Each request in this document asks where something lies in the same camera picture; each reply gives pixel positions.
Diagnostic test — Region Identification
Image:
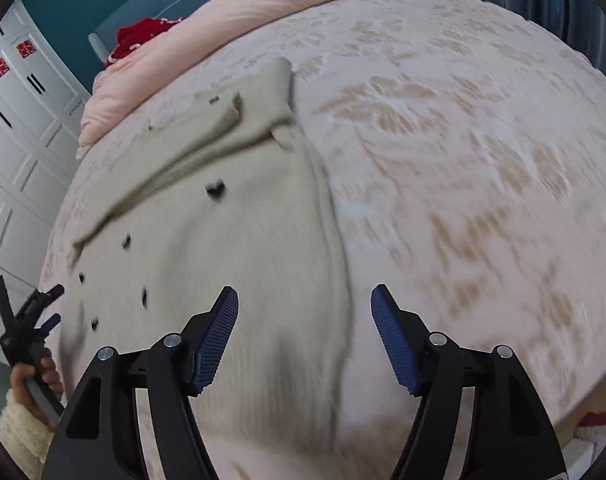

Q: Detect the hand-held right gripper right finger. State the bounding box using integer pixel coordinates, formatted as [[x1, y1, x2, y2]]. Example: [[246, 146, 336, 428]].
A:
[[371, 284, 568, 480]]

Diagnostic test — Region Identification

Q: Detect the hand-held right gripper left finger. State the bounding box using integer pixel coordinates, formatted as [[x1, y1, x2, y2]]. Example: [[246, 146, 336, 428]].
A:
[[42, 286, 240, 480]]

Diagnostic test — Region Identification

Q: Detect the beige knit sweater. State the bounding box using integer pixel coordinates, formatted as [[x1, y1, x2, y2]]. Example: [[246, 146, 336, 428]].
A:
[[58, 57, 356, 453]]

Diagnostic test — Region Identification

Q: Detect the person's left hand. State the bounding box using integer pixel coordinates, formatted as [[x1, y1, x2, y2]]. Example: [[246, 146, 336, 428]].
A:
[[10, 355, 64, 413]]

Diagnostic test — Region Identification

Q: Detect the white wardrobe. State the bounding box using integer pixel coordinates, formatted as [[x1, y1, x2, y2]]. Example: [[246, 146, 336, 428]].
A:
[[0, 0, 91, 361]]

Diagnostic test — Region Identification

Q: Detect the bed with floral cover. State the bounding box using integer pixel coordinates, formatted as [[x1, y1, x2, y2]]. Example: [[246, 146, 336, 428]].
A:
[[37, 0, 606, 480]]

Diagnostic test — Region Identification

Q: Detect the red cloth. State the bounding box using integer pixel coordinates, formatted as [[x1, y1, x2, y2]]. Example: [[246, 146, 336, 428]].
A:
[[107, 17, 190, 66]]

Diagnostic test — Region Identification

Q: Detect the pink folded quilt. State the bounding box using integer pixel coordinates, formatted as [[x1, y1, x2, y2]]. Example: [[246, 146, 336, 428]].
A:
[[77, 0, 424, 160]]

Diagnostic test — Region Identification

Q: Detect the grey striped curtain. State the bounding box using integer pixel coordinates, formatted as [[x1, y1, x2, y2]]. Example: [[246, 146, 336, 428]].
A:
[[415, 0, 606, 83]]

